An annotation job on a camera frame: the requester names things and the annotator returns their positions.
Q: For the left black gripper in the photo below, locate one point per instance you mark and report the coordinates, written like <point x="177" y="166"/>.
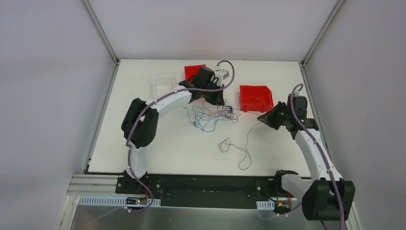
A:
<point x="217" y="96"/>

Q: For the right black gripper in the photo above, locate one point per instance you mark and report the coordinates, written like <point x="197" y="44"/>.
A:
<point x="276" y="115"/>

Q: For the red bin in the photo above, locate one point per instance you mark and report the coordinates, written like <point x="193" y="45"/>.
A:
<point x="192" y="70"/>
<point x="255" y="98"/>

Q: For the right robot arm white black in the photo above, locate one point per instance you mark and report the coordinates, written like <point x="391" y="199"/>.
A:
<point x="327" y="197"/>

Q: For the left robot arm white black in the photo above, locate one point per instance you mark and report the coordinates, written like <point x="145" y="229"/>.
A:
<point x="141" y="120"/>

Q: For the clear plastic bin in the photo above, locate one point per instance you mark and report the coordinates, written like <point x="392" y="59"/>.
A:
<point x="162" y="84"/>

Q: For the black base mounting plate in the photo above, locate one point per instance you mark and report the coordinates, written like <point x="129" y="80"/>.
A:
<point x="205" y="191"/>

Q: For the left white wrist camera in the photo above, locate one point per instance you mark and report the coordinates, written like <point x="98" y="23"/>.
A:
<point x="221" y="73"/>

